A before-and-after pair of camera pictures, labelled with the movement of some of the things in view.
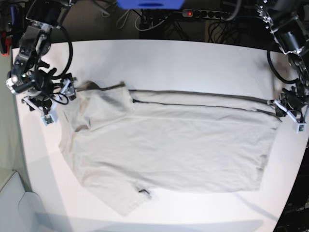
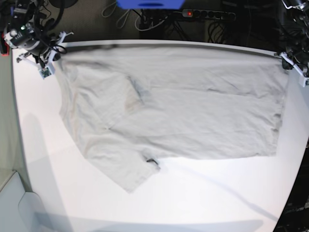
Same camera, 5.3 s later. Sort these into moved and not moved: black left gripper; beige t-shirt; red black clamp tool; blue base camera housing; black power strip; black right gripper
Moved: black right gripper; beige t-shirt; black left gripper
Not moved: red black clamp tool; black power strip; blue base camera housing
